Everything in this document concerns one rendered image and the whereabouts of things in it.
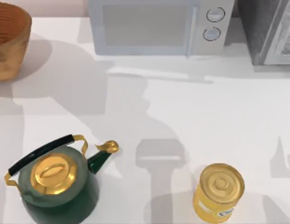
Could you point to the green and gold kettle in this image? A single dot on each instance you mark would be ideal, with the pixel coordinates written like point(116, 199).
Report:
point(63, 193)

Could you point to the pale microwave oven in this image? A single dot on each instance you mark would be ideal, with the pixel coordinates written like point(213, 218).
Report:
point(214, 49)

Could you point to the grey cabinet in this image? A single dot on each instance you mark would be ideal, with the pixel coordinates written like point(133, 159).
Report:
point(256, 30)

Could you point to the yellow can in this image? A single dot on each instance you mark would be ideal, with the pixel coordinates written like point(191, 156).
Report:
point(217, 193)

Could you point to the wooden basket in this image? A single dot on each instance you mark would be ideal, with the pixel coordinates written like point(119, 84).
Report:
point(9, 58)

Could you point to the microwave knob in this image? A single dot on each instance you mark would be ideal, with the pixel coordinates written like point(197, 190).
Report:
point(211, 34)
point(215, 14)

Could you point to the microwave oven door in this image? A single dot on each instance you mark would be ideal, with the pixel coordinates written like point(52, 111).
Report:
point(144, 25)

